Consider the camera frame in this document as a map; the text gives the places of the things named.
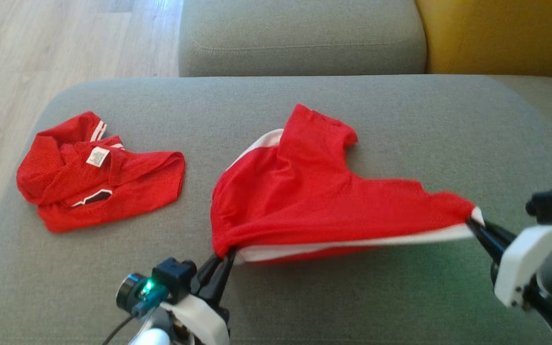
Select yellow sofa backrest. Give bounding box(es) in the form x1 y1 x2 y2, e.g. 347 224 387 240
415 0 552 77

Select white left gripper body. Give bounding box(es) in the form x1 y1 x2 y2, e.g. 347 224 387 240
161 292 231 345

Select left teal connector black cable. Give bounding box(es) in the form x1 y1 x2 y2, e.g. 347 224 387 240
101 283 169 345

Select red shorts with white stripe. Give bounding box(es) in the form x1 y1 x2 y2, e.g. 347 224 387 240
210 103 486 265

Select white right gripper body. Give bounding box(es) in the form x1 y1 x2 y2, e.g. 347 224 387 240
494 223 552 308

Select red jersey with white sleeves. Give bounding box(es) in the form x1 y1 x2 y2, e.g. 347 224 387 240
16 111 186 233

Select large grey sofa seat cushion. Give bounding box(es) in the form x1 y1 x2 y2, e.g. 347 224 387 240
0 74 552 345

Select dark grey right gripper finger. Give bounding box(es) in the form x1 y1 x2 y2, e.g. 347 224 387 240
470 217 517 247
465 219 504 264

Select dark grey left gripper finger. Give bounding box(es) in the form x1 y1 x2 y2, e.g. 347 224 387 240
207 247 237 307
191 254 223 294

